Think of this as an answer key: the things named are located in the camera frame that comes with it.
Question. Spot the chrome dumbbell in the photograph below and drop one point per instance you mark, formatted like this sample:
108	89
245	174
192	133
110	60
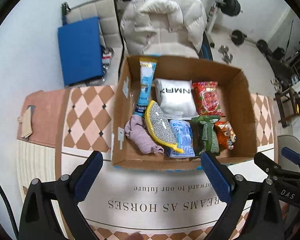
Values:
228	57
223	49

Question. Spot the squat rack stand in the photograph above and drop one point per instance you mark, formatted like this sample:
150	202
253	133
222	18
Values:
212	16

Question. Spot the dark wooden chair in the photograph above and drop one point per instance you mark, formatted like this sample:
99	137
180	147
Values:
288	102

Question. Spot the white puffer jacket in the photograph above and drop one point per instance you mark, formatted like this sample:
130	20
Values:
164	27

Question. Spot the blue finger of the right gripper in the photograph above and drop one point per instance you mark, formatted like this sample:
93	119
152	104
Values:
291	155
273	169

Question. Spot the barbell on floor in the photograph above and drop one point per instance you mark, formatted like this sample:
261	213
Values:
238	38

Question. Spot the small cardboard scrap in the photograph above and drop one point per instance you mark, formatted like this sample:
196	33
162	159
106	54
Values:
25	123

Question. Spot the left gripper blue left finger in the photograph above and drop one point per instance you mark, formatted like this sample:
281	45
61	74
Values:
38	219

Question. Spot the checkered table mat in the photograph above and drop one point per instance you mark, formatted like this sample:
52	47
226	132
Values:
158	196

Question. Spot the blue tube packet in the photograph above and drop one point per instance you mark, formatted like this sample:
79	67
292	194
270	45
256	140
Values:
147	70

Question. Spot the red snack packet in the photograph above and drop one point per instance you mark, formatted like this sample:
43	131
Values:
206	98

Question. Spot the black blue weight bench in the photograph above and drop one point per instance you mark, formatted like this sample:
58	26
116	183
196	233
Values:
205	51

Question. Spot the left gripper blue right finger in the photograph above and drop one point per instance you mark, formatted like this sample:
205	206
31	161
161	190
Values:
264	220

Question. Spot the green snack packet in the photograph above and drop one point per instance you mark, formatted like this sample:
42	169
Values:
207	137

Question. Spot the blue folded mat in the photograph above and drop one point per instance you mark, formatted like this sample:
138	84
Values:
80	51

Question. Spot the white bagged cloth packet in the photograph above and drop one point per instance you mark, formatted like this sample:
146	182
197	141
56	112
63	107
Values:
175	98

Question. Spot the orange snack packet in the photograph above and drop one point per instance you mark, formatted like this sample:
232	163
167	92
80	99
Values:
225	134

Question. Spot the light blue tissue pack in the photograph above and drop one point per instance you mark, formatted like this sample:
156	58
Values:
183	132

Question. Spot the lilac sock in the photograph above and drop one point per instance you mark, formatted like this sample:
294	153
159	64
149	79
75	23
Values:
135	130

